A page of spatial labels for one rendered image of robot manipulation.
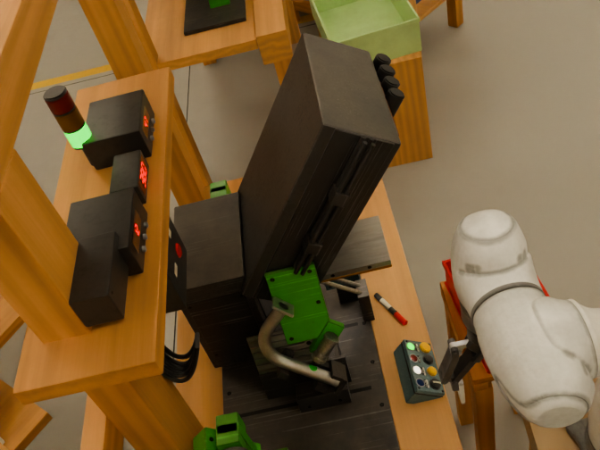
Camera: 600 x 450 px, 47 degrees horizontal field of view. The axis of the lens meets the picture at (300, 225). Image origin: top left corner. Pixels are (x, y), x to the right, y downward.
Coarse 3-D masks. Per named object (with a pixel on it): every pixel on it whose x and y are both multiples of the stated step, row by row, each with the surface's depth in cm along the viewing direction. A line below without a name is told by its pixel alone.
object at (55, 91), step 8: (56, 88) 140; (64, 88) 139; (48, 96) 138; (56, 96) 138; (64, 96) 139; (48, 104) 139; (56, 104) 138; (64, 104) 139; (72, 104) 141; (56, 112) 140; (64, 112) 140
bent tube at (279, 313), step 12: (276, 300) 157; (276, 312) 156; (288, 312) 155; (264, 324) 158; (276, 324) 158; (264, 336) 159; (264, 348) 161; (276, 360) 163; (288, 360) 164; (300, 372) 165; (312, 372) 165; (324, 372) 166; (336, 384) 167
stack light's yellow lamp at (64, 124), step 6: (72, 114) 141; (78, 114) 143; (60, 120) 141; (66, 120) 141; (72, 120) 142; (78, 120) 143; (60, 126) 143; (66, 126) 142; (72, 126) 143; (78, 126) 143; (66, 132) 144; (72, 132) 144
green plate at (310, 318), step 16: (272, 272) 155; (288, 272) 155; (272, 288) 157; (288, 288) 157; (304, 288) 157; (320, 288) 157; (304, 304) 159; (320, 304) 160; (288, 320) 161; (304, 320) 162; (320, 320) 162; (288, 336) 164; (304, 336) 164
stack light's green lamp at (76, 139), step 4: (84, 128) 145; (76, 132) 144; (80, 132) 144; (84, 132) 145; (88, 132) 146; (68, 136) 144; (72, 136) 144; (76, 136) 144; (80, 136) 145; (84, 136) 145; (88, 136) 146; (72, 140) 145; (76, 140) 145; (80, 140) 145; (84, 140) 146; (72, 144) 146; (76, 144) 146; (80, 144) 146; (76, 148) 147; (80, 148) 147
